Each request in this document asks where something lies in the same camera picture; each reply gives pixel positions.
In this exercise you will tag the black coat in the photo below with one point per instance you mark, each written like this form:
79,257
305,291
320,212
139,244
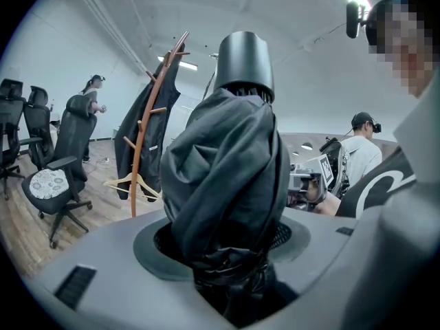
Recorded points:
165,122

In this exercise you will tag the person's head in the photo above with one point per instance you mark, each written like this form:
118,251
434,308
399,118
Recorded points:
405,46

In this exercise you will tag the black mesh office chair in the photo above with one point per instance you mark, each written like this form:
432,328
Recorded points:
36,122
74,139
10,115

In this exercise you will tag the person's black printed t-shirt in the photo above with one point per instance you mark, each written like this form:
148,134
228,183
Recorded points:
364,191

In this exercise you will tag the black umbrella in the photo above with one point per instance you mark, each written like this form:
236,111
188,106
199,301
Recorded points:
223,156

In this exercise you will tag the white lace seat cushion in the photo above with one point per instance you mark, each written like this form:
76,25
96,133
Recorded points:
48,184

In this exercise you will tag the brown wooden coat rack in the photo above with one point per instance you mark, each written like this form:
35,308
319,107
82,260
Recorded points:
137,160

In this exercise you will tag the black head-worn camera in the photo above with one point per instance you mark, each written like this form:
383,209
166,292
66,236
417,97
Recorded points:
352,19

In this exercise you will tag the light wooden clothes hanger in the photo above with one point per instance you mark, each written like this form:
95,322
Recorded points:
118,183

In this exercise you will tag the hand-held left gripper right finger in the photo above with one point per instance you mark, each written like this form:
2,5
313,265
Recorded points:
319,253

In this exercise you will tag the person's right forearm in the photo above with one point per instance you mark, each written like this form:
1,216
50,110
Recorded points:
326,205

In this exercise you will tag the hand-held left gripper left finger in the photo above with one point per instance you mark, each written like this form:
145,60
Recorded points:
113,270

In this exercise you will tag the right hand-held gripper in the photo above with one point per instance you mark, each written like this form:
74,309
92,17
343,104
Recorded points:
299,181

